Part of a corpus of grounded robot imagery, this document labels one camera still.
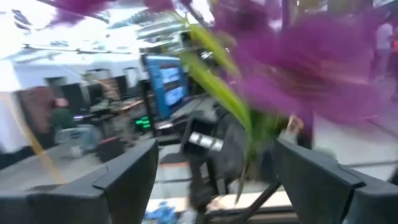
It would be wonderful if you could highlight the purple artificial flower bunch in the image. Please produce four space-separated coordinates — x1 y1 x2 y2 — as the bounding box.
177 0 384 205
46 0 175 26

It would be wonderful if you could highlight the yellow hanging cable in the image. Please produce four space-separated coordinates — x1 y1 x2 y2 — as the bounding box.
0 92 65 185

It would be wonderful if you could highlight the blue artificial flower bunch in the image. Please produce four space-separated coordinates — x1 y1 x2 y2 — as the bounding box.
144 201 188 224

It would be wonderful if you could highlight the green LED display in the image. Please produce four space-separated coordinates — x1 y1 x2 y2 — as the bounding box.
134 115 153 131

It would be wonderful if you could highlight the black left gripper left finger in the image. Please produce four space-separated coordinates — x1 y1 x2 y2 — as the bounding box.
0 138 160 224

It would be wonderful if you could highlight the person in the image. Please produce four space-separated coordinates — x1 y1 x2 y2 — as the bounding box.
369 18 398 101
50 97 78 132

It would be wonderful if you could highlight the blue computer monitor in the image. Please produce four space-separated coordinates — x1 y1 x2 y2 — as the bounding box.
141 54 190 121

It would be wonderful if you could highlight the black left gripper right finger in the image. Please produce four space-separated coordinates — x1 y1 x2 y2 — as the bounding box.
273 138 398 224

